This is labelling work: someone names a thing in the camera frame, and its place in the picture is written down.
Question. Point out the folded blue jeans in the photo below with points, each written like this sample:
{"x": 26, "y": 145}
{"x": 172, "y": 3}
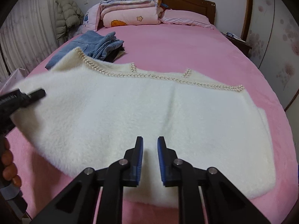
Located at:
{"x": 91, "y": 44}

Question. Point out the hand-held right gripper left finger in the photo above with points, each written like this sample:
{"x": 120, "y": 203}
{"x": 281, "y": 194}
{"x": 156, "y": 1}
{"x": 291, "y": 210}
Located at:
{"x": 139, "y": 154}

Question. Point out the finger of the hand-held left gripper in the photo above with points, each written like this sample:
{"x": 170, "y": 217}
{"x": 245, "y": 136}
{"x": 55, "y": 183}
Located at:
{"x": 37, "y": 94}

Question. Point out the floral sliding wardrobe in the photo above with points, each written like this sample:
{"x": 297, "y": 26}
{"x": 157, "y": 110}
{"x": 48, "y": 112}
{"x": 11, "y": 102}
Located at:
{"x": 273, "y": 39}

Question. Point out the white patterned curtain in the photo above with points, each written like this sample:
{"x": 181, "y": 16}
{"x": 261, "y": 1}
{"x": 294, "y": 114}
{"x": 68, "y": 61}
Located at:
{"x": 25, "y": 32}

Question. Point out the wooden nightstand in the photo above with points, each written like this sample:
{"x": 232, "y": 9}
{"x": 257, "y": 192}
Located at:
{"x": 238, "y": 46}

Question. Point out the white fuzzy cardigan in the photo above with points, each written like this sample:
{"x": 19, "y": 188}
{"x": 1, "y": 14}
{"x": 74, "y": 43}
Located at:
{"x": 140, "y": 109}

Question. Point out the pink pillow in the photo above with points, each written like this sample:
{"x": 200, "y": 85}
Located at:
{"x": 186, "y": 18}

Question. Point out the beige puffer jacket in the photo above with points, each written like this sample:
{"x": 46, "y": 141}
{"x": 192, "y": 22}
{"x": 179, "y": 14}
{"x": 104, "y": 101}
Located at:
{"x": 67, "y": 14}

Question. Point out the pink bed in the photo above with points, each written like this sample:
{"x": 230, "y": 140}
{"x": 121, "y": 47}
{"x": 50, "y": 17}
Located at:
{"x": 175, "y": 49}

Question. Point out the small pink printed cushion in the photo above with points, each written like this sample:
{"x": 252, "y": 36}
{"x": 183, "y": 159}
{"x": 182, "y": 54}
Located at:
{"x": 91, "y": 18}

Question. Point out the papers on nightstand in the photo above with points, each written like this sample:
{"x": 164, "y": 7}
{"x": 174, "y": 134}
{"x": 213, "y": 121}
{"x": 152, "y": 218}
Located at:
{"x": 232, "y": 36}

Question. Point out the folded floral pink quilt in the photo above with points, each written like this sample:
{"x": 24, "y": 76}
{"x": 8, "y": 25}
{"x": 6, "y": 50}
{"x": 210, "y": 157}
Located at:
{"x": 130, "y": 9}

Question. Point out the white shopping bag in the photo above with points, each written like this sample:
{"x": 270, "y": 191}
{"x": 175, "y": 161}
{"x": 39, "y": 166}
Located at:
{"x": 16, "y": 78}

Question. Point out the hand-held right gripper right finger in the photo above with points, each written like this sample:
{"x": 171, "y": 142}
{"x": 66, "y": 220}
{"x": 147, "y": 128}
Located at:
{"x": 161, "y": 158}

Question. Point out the person's left hand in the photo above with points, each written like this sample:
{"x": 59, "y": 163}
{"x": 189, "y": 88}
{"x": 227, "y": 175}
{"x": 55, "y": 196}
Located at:
{"x": 10, "y": 165}

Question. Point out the wooden headboard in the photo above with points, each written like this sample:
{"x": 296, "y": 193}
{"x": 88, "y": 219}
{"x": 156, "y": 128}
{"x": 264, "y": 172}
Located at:
{"x": 186, "y": 2}

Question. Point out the folded dark clothes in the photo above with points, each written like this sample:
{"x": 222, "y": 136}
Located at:
{"x": 116, "y": 54}

